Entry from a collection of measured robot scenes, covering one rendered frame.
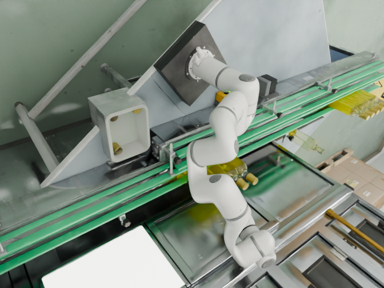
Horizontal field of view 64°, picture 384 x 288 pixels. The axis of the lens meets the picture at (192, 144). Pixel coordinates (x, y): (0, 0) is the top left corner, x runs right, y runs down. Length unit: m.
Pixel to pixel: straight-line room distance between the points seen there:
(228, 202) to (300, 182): 0.83
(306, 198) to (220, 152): 0.81
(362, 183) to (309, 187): 3.86
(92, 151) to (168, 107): 0.37
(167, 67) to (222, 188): 0.55
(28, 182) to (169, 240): 0.78
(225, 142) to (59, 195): 0.69
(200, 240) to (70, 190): 0.55
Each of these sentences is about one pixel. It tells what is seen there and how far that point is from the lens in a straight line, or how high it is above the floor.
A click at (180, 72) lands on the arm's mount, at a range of 1.27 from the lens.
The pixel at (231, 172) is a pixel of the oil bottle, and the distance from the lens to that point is 1.36.
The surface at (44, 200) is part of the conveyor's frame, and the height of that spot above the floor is 0.82.
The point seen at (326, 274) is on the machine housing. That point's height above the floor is 1.57.
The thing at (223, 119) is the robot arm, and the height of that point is 1.21.
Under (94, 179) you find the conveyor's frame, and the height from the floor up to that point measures 0.82.
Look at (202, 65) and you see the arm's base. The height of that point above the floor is 0.87.
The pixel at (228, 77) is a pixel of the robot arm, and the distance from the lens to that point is 1.14.
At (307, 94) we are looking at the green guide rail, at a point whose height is 0.92.
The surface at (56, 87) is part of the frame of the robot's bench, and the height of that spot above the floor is 0.20.
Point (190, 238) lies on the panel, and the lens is 1.31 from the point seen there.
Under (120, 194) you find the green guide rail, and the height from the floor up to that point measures 0.94.
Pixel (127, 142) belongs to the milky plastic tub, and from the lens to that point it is 1.34.
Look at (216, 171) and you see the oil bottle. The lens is 1.36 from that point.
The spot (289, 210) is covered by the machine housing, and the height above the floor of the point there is 1.28.
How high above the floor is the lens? 1.76
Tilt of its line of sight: 39 degrees down
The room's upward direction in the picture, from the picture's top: 130 degrees clockwise
